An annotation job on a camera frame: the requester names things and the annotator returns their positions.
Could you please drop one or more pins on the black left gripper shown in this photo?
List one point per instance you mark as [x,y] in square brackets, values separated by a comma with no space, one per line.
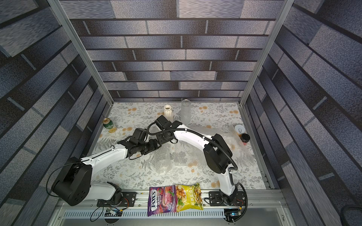
[153,145]

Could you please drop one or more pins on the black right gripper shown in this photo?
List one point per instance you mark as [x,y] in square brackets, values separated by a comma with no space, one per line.
[163,137]

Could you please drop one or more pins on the white ribbed ceramic vase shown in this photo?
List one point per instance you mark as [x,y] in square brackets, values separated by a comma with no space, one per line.
[168,112]

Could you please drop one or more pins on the clear textured glass vase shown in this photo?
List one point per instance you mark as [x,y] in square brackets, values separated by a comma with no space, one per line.
[185,111]

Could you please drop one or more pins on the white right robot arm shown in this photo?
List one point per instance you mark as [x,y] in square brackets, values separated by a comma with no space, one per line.
[217,154]

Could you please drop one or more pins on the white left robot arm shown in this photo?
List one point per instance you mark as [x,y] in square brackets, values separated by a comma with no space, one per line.
[74,182]

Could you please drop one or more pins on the green beverage can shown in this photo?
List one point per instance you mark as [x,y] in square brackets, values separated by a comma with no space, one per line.
[108,123]

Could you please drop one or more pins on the purple Fox's candy bag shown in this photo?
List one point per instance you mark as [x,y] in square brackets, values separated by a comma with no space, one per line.
[162,200]

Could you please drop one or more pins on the yellow snack bag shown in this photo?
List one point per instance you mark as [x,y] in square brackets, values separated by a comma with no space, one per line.
[188,197]

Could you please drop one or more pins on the red jam jar black lid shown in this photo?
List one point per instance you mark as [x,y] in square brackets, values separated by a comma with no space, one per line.
[245,138]

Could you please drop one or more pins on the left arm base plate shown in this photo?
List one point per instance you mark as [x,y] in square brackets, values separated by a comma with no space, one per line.
[124,199]

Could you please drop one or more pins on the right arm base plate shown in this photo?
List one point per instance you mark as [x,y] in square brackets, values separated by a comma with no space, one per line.
[217,198]

